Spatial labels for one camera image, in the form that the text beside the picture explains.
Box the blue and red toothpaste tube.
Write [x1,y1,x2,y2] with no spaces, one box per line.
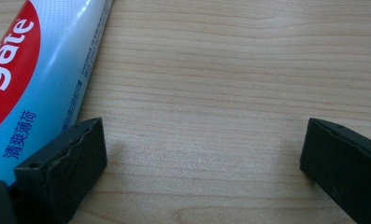
[0,0,115,187]

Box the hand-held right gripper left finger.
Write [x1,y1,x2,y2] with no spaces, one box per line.
[13,117,108,224]

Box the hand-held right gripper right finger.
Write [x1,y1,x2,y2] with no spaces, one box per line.
[299,117,371,224]

